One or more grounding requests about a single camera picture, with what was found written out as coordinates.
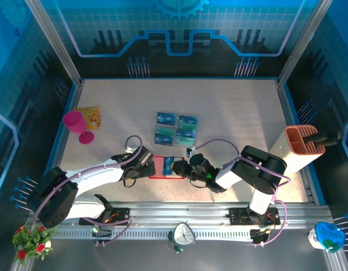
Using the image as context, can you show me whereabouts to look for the red card holder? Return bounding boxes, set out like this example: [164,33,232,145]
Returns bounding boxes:
[148,155,186,180]

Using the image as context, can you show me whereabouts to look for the blue VIP card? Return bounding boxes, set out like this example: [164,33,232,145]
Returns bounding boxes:
[162,156,175,176]
[178,115,199,125]
[156,112,176,125]
[176,129,196,139]
[154,134,175,146]

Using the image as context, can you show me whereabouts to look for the aluminium front beam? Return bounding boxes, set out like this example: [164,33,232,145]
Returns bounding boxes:
[27,200,333,241]

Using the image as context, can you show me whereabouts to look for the white triangular alarm clock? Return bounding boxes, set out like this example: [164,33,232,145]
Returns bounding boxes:
[173,222,196,246]

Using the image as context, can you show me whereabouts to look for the yellow snack packet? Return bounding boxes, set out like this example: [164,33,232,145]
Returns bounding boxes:
[74,106,102,130]

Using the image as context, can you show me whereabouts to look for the pink plastic goblet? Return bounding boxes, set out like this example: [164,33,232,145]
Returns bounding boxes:
[63,110,95,145]

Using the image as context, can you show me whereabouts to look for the white orange knife block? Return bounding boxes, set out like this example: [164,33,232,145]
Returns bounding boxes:
[269,125,326,173]

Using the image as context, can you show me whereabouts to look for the potted plant red flowers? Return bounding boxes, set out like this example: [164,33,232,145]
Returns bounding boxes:
[12,222,58,266]

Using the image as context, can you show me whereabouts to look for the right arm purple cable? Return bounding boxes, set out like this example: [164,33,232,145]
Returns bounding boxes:
[190,138,290,248]

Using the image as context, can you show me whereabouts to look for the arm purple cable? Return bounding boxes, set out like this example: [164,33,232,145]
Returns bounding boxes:
[190,138,290,248]
[32,135,143,247]

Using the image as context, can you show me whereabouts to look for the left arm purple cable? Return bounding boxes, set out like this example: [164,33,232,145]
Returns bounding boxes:
[32,135,143,247]

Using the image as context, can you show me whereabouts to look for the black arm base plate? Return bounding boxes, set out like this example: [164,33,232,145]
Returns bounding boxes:
[79,207,134,226]
[229,207,281,226]

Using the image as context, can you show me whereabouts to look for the grey slotted cable duct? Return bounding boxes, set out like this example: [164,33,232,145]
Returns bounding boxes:
[54,229,255,241]

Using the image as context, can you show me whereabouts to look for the black knife handle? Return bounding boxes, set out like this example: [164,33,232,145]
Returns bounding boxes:
[303,130,343,149]

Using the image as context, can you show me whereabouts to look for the aluminium frame post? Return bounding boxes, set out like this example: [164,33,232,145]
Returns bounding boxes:
[277,0,334,87]
[23,0,85,87]

